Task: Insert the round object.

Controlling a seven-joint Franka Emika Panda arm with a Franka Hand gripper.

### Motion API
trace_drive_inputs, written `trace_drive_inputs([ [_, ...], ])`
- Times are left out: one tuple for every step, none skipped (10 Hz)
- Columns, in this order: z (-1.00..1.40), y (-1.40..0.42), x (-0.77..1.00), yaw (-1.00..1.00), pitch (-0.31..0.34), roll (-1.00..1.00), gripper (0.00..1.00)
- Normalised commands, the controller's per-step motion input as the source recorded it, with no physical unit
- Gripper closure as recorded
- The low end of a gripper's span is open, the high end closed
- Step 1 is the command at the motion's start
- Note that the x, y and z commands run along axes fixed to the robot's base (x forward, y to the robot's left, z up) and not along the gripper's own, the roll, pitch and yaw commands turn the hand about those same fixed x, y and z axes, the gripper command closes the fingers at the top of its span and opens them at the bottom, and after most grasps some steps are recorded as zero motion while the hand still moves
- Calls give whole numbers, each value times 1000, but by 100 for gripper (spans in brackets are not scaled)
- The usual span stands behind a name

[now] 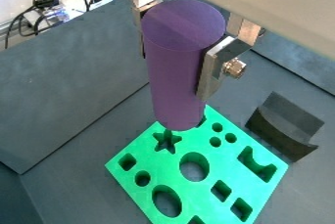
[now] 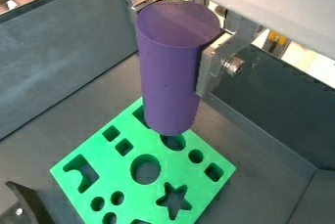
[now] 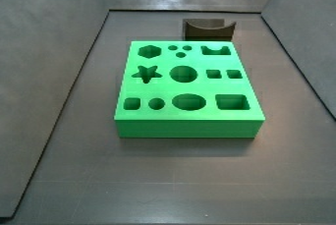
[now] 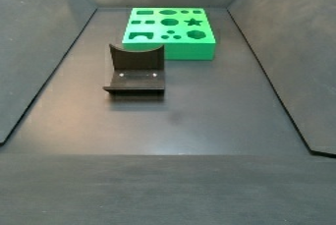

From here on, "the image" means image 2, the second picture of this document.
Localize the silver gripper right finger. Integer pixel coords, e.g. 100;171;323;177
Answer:
196;11;259;98

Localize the yellow black object background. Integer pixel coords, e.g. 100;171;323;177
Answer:
261;30;291;58

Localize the purple cylinder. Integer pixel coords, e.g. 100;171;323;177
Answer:
137;0;220;136

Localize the green shape sorter board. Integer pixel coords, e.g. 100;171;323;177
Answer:
49;101;236;224

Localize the black bracket corner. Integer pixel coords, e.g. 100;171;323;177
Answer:
0;181;55;224

